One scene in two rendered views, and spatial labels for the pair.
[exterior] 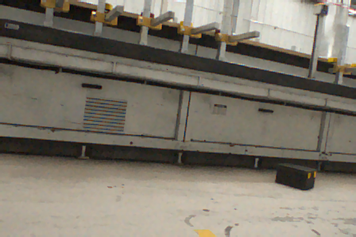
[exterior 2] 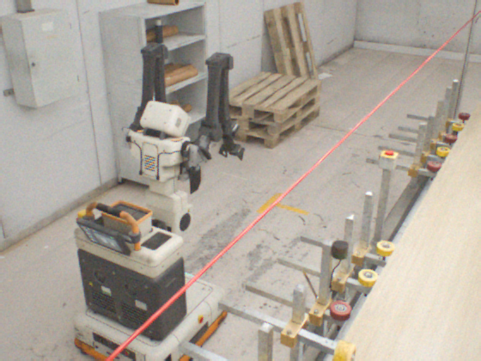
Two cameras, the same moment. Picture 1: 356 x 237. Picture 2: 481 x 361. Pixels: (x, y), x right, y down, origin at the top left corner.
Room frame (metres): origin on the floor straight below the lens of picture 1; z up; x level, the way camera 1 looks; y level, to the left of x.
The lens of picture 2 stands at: (3.92, -2.79, 2.27)
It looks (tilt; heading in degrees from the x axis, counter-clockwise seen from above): 26 degrees down; 144
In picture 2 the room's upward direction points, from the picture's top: straight up
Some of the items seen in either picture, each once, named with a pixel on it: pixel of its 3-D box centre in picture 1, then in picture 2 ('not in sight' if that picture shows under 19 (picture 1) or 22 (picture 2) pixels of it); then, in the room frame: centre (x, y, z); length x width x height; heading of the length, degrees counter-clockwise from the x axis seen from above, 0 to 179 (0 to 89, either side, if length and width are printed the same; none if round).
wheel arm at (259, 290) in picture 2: not in sight; (293, 302); (2.68, -1.64, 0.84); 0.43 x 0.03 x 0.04; 24
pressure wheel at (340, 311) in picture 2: not in sight; (339, 318); (2.86, -1.56, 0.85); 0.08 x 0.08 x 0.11
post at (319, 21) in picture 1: (315, 47); (381, 206); (2.46, -0.86, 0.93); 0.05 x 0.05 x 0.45; 24
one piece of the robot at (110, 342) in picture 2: not in sight; (114, 345); (1.85, -2.11, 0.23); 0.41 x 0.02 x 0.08; 23
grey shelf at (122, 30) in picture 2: not in sight; (161, 94); (-0.24, -0.68, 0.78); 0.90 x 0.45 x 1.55; 114
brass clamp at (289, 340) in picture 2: not in sight; (295, 328); (2.88, -1.81, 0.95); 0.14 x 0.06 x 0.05; 114
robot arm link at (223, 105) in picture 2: not in sight; (222, 95); (1.72, -1.32, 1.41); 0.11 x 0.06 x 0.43; 24
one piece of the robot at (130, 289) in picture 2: not in sight; (135, 265); (1.74, -1.91, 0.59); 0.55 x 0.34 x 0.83; 23
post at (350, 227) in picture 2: not in sight; (345, 263); (2.67, -1.33, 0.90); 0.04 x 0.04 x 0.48; 24
